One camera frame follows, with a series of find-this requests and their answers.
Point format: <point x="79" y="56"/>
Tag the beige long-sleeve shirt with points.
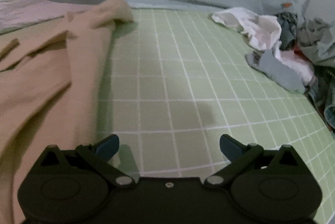
<point x="52" y="77"/>

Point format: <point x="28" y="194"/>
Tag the grey sweatshirt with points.
<point x="282" y="73"/>

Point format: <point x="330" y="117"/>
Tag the white garment with red print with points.
<point x="295" y="63"/>

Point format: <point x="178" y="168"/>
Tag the blue denim jeans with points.
<point x="325" y="98"/>

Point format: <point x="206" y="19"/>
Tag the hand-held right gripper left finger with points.
<point x="107" y="148"/>

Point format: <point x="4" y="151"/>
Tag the white crumpled garment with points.
<point x="256" y="27"/>

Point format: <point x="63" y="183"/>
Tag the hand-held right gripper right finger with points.
<point x="230" y="148"/>

